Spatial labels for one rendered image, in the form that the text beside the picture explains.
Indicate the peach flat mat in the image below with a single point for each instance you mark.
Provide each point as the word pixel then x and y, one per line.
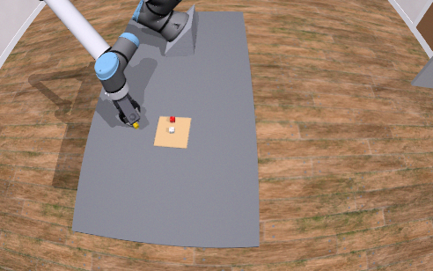
pixel 179 138

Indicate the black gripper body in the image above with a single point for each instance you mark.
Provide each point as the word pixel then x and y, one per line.
pixel 131 100

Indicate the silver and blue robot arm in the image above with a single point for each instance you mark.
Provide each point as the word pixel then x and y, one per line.
pixel 157 15

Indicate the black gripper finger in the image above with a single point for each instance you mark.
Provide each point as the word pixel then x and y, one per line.
pixel 124 120
pixel 137 108

